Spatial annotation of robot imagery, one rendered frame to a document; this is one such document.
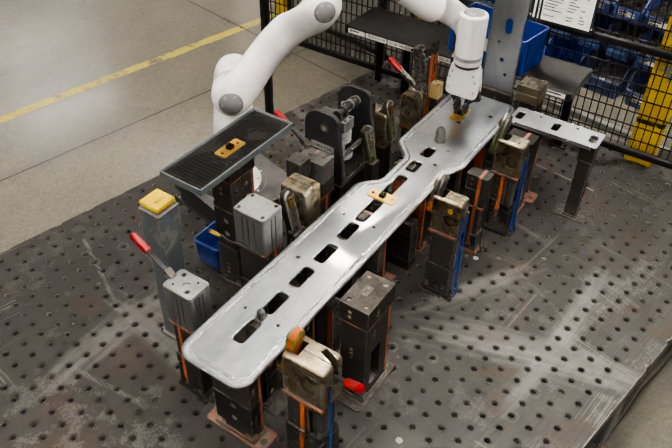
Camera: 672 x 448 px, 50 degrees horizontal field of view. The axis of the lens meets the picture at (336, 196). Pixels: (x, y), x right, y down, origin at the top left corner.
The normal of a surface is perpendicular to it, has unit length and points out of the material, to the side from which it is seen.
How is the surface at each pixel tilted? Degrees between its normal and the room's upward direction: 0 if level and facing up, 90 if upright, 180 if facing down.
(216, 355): 0
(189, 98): 0
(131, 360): 0
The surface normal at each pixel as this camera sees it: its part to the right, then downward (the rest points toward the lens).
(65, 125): 0.02, -0.78
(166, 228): 0.83, 0.36
